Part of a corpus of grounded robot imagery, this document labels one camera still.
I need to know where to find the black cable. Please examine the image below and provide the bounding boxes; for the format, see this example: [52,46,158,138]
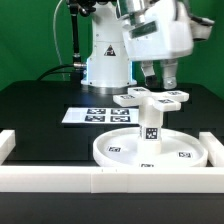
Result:
[35,64,83,82]

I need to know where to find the black camera pole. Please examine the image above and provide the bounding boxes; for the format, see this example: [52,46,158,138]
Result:
[65,0,98,69]

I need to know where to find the white right fence block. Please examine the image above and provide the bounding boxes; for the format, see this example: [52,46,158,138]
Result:
[199,132,224,167]

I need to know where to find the white fiducial marker sheet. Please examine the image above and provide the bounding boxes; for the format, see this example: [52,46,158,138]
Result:
[62,107,138,124]

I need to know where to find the white round table top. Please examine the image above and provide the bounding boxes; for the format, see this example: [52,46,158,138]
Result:
[93,127,208,168]

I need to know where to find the white cross-shaped table base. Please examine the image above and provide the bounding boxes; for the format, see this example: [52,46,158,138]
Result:
[113,87,189,112]

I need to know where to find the white fence block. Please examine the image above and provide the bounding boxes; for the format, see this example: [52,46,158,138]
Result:
[0,130,16,166]
[199,132,224,167]

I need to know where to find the white left fence block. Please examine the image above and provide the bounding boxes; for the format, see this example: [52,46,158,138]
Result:
[0,130,16,166]

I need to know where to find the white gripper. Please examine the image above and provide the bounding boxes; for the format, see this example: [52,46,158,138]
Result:
[121,0,193,90]

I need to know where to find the grey cable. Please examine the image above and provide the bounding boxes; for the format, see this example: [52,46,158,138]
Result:
[52,0,66,81]

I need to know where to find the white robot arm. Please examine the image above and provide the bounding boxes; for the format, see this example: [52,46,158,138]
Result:
[81,0,214,94]

